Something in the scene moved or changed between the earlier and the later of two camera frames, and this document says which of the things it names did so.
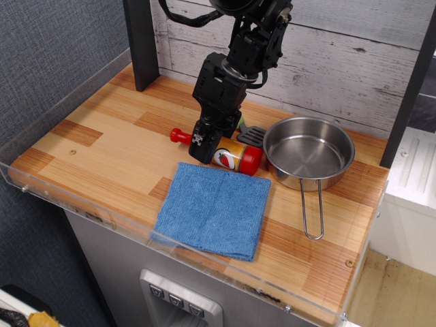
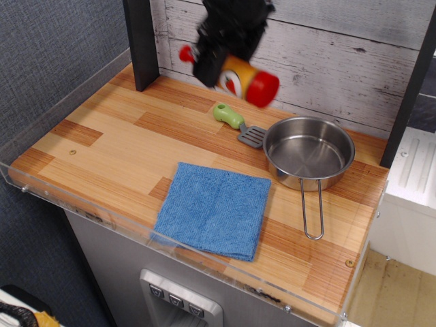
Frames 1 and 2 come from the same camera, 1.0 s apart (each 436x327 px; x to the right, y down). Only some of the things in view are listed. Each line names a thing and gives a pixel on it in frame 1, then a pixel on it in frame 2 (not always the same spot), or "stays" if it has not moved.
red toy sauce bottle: (231, 153) → (239, 78)
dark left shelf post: (142, 41) stays
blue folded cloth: (213, 210) stays
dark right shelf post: (416, 84) stays
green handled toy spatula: (252, 135) stays
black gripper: (221, 93) → (231, 27)
